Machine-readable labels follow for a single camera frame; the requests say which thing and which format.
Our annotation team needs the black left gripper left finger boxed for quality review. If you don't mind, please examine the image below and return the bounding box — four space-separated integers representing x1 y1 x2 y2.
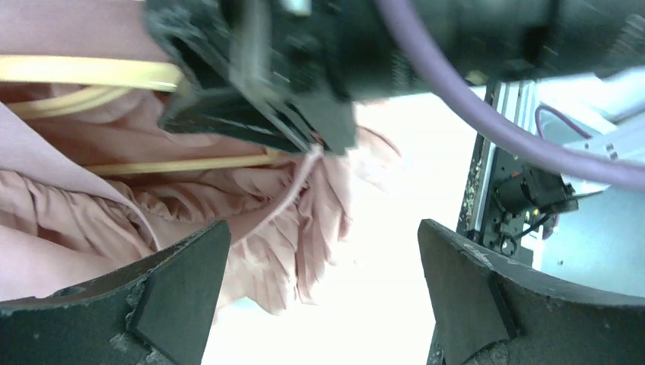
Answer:
1 221 231 364

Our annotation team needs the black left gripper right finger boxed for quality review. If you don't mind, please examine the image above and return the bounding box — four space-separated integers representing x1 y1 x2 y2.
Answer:
418 219 644 364

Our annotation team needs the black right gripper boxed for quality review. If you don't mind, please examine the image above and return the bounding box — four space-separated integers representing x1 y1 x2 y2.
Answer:
143 1 429 155

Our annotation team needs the pink pleated skirt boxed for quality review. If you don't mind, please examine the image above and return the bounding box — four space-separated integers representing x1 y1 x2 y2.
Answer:
1 1 401 314

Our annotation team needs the wooden hanger of pink skirt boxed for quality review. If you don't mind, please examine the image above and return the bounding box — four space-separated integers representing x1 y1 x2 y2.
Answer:
1 55 281 176

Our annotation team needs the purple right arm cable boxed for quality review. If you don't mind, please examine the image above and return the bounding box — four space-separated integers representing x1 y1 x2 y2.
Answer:
375 0 645 241

